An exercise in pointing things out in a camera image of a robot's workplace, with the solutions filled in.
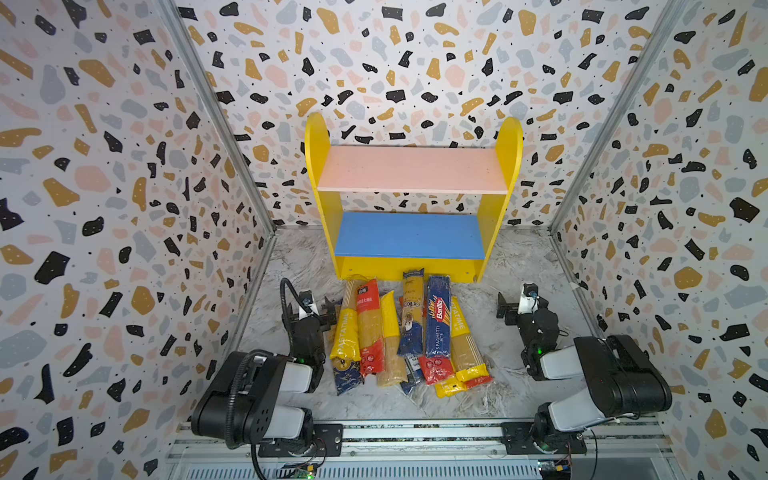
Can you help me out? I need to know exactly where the red black-label spaghetti bag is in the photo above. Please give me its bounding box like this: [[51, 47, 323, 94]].
[[356, 279, 385, 377]]

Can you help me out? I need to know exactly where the dark blue Anko pasta bag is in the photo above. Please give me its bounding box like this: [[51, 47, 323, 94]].
[[398, 269, 424, 357]]

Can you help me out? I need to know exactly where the blue Barilla spaghetti pack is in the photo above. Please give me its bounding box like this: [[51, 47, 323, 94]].
[[425, 275, 452, 358]]

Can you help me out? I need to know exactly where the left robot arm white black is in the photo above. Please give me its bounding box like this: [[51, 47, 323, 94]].
[[190, 278, 336, 456]]

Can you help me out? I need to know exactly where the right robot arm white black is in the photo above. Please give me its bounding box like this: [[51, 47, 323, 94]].
[[496, 283, 672, 454]]

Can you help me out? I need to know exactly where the blue starry pasta bag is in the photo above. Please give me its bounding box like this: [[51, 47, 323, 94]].
[[331, 358, 364, 396]]

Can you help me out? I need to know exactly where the yellow shelf with coloured boards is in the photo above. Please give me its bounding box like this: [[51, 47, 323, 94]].
[[304, 112, 523, 283]]

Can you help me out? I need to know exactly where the yellow Pastatime bag right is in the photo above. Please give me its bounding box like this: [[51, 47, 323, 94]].
[[451, 296, 492, 389]]

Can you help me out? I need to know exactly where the yellow top spaghetti bag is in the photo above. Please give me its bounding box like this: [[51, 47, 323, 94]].
[[377, 291, 407, 388]]

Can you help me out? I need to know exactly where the yellow end spaghetti bag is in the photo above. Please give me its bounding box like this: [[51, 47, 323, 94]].
[[434, 376, 468, 399]]

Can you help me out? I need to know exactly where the white label noodle bag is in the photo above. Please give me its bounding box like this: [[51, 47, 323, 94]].
[[400, 354, 425, 396]]

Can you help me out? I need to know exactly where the red spaghetti bag centre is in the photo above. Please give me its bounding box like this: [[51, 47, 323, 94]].
[[418, 356, 454, 385]]

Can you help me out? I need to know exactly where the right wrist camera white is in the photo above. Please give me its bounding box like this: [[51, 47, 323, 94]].
[[517, 283, 539, 315]]

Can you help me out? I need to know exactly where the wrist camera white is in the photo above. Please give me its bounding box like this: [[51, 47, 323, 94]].
[[517, 283, 539, 315], [298, 290, 319, 319]]

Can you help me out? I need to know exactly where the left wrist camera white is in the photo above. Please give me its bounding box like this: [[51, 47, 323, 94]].
[[298, 290, 319, 319]]

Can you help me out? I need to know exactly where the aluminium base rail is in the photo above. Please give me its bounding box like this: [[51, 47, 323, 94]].
[[160, 417, 684, 479]]

